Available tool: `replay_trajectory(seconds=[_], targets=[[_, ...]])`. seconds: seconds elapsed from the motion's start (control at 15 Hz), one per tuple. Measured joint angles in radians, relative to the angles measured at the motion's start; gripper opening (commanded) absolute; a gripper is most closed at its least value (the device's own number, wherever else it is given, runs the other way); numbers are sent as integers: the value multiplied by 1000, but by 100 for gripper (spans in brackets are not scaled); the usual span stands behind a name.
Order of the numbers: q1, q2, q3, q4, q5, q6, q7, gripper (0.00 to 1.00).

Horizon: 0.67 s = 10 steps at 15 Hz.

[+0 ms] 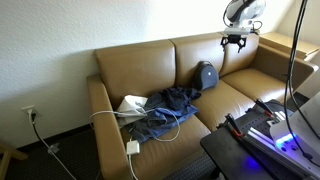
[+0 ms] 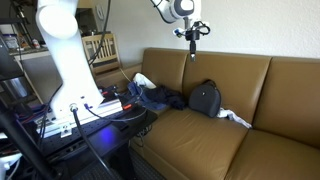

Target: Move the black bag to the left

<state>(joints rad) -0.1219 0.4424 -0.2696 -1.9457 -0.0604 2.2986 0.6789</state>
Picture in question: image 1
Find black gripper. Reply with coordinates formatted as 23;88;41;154
220;34;248;54

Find black fabric bag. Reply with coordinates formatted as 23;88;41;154
193;60;220;92

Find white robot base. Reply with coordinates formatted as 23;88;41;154
269;91;320;168

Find wooden side table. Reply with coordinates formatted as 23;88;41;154
259;31;320;63

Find tan leather sofa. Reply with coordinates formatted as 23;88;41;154
86;30;320;180

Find blue crumpled clothing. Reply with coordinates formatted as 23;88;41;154
128;87;202;144

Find metal mounting plate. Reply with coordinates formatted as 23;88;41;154
240;99;320;179

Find black table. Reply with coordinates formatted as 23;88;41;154
199;123;301;180

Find white power adapter brick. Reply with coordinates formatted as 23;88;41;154
126;139;141;156

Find dark baseboard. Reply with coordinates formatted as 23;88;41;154
14;123;95;151

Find clear plastic wrapper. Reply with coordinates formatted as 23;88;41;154
47;143;61;155

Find wooden chair leg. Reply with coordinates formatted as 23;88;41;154
0;142;30;180

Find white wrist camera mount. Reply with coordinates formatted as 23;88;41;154
223;27;252;36

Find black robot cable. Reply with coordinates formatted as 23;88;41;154
283;0;320;164
288;0;320;133

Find red handled clamp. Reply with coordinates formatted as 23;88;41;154
217;113;245;138
254;98;275;116

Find white charger cable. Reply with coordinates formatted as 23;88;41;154
88;106;181;143

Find black power cord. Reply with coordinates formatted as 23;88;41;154
29;111;78;180

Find white wall outlet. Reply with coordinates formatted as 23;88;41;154
21;105;36;118

